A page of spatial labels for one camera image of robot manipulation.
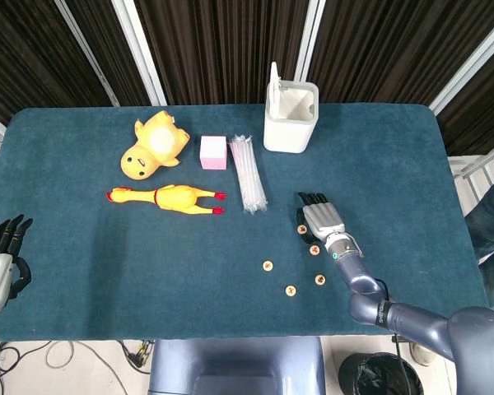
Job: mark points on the yellow rubber chicken toy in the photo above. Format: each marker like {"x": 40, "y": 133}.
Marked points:
{"x": 177, "y": 197}

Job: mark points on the round chess piece top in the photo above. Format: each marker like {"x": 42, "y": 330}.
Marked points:
{"x": 301, "y": 229}

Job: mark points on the bundle of wrapped straws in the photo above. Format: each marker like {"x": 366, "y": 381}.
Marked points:
{"x": 249, "y": 177}

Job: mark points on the teal tablecloth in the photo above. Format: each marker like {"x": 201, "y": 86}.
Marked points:
{"x": 148, "y": 267}

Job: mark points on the white shoe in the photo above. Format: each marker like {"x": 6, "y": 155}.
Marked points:
{"x": 426, "y": 354}

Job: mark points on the bin with black bag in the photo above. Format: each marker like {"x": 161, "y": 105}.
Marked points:
{"x": 370, "y": 374}

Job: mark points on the black power plug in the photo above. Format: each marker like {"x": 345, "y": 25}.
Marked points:
{"x": 138, "y": 356}

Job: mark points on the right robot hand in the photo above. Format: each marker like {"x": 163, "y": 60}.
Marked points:
{"x": 323, "y": 218}

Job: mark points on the white frame post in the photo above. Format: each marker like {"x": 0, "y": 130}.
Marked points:
{"x": 469, "y": 72}
{"x": 141, "y": 53}
{"x": 87, "y": 53}
{"x": 310, "y": 41}

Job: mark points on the white metal rack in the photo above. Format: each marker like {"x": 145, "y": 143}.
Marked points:
{"x": 473, "y": 164}

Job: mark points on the pale pink cube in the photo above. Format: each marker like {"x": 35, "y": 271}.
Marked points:
{"x": 213, "y": 154}

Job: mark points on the person in blue jeans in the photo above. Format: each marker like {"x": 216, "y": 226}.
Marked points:
{"x": 490, "y": 230}

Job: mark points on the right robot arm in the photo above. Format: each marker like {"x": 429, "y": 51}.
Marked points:
{"x": 416, "y": 321}

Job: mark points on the dark brown pleated curtain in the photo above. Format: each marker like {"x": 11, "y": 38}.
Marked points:
{"x": 230, "y": 41}

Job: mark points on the blue-grey robot torso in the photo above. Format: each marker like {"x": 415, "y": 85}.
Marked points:
{"x": 230, "y": 362}

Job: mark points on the white square trash bin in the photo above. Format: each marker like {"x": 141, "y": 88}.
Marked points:
{"x": 286, "y": 133}

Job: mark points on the white bin lid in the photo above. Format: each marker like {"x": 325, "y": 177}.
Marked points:
{"x": 275, "y": 94}

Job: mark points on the yellow plush duck toy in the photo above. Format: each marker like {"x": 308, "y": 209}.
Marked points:
{"x": 140, "y": 162}

